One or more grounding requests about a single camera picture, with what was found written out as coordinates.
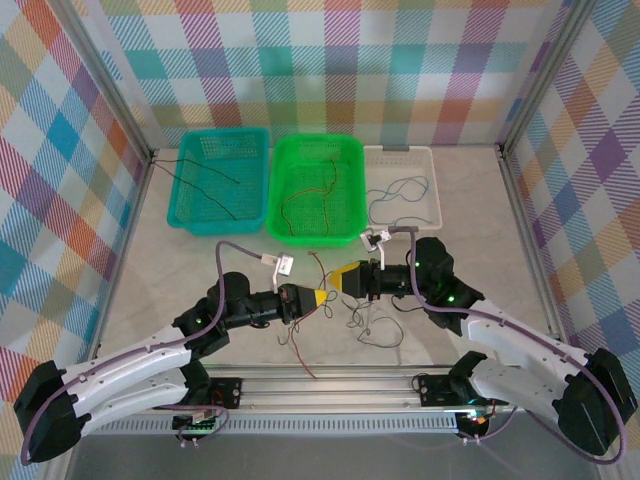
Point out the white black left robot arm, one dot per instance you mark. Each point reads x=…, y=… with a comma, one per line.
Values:
x=125, y=360

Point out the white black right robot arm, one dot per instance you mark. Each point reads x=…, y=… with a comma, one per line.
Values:
x=520, y=340

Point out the green plastic basket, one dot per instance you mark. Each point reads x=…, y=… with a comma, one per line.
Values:
x=310, y=215

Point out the white plastic basket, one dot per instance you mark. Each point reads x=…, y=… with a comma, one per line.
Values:
x=400, y=165

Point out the small circuit board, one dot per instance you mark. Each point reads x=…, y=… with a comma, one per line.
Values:
x=197, y=420
x=475, y=416

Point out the teal plastic basket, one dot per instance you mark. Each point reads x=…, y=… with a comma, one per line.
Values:
x=205, y=165

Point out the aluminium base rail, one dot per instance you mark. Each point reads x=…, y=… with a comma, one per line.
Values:
x=325, y=390

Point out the aluminium frame floor rail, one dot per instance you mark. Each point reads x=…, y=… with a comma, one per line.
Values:
x=144, y=175
x=516, y=195

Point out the aluminium frame post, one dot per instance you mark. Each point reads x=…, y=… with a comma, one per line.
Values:
x=545, y=75
x=110, y=85

